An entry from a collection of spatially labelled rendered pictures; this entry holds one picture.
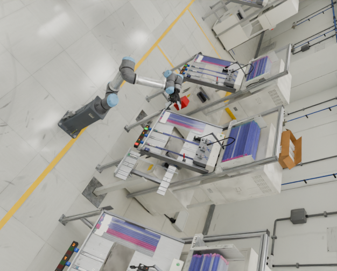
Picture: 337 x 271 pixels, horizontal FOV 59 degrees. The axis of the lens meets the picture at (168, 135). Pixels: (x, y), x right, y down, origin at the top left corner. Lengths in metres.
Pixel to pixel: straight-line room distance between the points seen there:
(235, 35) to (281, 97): 3.49
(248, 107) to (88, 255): 2.73
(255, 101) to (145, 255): 2.49
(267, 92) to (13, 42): 2.94
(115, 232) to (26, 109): 1.57
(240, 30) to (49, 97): 4.83
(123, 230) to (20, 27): 2.44
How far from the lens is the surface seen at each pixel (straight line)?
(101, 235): 2.50
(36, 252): 3.11
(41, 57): 3.70
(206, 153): 3.01
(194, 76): 4.15
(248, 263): 2.26
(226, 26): 7.20
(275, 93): 3.98
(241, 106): 4.14
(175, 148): 3.59
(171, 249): 2.47
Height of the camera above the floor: 2.82
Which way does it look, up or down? 38 degrees down
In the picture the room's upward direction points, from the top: 68 degrees clockwise
